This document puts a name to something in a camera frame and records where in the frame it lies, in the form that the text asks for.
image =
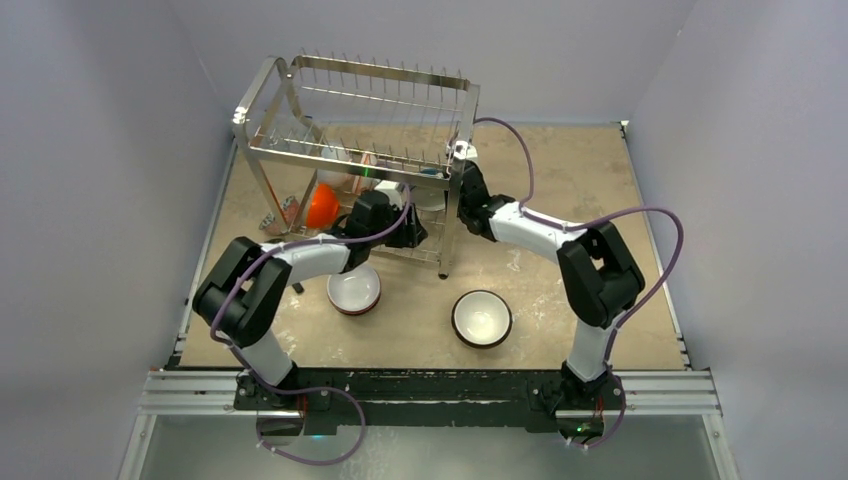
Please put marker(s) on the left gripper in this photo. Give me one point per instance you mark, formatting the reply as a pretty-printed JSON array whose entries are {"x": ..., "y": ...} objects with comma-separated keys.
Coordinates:
[{"x": 411, "y": 231}]

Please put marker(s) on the solid orange bowl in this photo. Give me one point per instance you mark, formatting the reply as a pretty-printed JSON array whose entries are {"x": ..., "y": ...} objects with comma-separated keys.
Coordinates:
[{"x": 323, "y": 208}]

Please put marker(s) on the stainless steel dish rack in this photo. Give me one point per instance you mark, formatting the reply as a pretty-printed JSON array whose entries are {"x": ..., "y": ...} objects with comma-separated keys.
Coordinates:
[{"x": 322, "y": 113}]

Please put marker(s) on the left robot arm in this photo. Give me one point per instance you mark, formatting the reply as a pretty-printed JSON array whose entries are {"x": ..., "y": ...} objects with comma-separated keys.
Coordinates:
[{"x": 240, "y": 295}]

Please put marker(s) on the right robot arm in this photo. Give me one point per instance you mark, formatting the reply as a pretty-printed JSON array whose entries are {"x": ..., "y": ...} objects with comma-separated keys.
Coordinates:
[{"x": 602, "y": 281}]

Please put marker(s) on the white bowl with dark rim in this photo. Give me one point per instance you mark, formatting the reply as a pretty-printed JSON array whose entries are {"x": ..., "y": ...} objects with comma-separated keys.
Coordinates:
[{"x": 481, "y": 319}]

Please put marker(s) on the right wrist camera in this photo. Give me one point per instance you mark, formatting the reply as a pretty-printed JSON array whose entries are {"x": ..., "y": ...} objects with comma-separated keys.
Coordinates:
[{"x": 461, "y": 151}]

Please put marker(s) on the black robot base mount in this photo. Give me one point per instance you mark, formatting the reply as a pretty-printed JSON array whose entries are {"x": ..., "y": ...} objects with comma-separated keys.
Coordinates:
[{"x": 533, "y": 400}]

